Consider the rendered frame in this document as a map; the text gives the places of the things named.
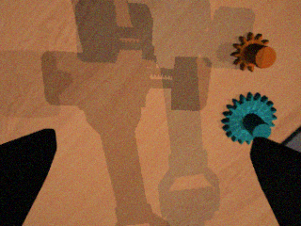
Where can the teal gear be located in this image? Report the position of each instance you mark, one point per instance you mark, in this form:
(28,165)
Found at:
(250,117)

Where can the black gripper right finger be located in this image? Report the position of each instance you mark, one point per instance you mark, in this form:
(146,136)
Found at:
(278,169)

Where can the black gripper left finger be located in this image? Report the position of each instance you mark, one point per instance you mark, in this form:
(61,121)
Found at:
(24,165)

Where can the dark grey board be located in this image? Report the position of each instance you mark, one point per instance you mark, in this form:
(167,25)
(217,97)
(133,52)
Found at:
(294,140)

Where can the orange gear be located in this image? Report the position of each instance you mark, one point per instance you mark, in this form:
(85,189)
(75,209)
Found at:
(253,52)

